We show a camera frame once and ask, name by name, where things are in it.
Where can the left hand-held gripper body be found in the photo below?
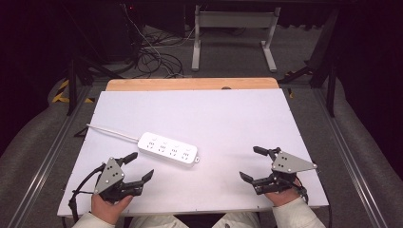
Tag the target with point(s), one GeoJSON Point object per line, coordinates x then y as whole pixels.
{"type": "Point", "coordinates": [109, 175]}

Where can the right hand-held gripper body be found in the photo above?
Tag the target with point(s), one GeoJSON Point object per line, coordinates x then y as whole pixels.
{"type": "Point", "coordinates": [286, 164]}

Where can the white power strip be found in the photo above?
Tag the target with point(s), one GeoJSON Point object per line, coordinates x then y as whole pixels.
{"type": "Point", "coordinates": [168, 148]}

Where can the person's right hand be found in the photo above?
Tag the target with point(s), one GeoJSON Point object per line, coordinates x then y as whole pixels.
{"type": "Point", "coordinates": [282, 197]}

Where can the person's left hand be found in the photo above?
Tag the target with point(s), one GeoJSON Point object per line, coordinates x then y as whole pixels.
{"type": "Point", "coordinates": [109, 209]}

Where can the person's right leg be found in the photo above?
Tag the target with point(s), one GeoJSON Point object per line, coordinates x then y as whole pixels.
{"type": "Point", "coordinates": [237, 221]}

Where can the person's leg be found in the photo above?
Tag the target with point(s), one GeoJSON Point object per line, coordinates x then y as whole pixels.
{"type": "Point", "coordinates": [237, 221]}
{"type": "Point", "coordinates": [158, 222]}

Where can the person's left leg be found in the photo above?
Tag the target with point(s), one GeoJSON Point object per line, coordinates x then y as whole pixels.
{"type": "Point", "coordinates": [158, 222]}

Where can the black metal stand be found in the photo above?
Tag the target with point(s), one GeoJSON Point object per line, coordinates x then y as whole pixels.
{"type": "Point", "coordinates": [328, 72]}
{"type": "Point", "coordinates": [73, 85]}

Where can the yellow black hazard tape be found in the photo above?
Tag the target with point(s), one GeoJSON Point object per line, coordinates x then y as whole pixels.
{"type": "Point", "coordinates": [63, 94]}

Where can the wooden table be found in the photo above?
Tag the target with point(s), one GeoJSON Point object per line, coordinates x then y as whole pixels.
{"type": "Point", "coordinates": [190, 84]}

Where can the dark computer case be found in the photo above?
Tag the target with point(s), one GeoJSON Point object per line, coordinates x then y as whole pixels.
{"type": "Point", "coordinates": [109, 31]}

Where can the aluminium floor rail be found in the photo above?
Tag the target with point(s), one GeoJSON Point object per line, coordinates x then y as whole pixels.
{"type": "Point", "coordinates": [345, 158]}
{"type": "Point", "coordinates": [47, 158]}

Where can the white metal table frame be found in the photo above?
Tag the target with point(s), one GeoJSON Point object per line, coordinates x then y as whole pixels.
{"type": "Point", "coordinates": [234, 20]}

